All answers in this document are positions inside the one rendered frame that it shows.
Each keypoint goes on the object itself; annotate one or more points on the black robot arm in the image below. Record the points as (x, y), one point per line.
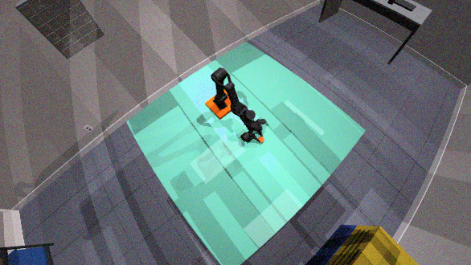
(237, 107)

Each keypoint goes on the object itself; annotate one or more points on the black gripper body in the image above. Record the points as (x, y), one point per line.
(246, 135)

